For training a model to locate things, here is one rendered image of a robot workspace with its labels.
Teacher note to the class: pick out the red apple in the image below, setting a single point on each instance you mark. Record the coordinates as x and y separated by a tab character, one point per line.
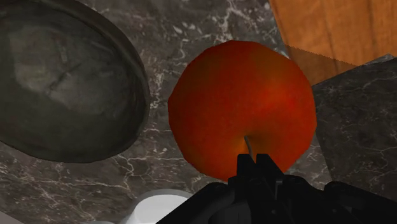
240	102

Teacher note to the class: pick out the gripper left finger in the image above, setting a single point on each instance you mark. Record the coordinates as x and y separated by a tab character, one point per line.
245	173

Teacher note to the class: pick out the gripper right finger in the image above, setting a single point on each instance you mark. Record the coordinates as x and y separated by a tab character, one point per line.
266	173

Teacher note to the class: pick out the white cup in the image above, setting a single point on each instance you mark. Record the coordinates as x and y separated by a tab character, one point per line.
155	208

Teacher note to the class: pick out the dark grey bowl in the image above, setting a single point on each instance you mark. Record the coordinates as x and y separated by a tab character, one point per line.
66	83

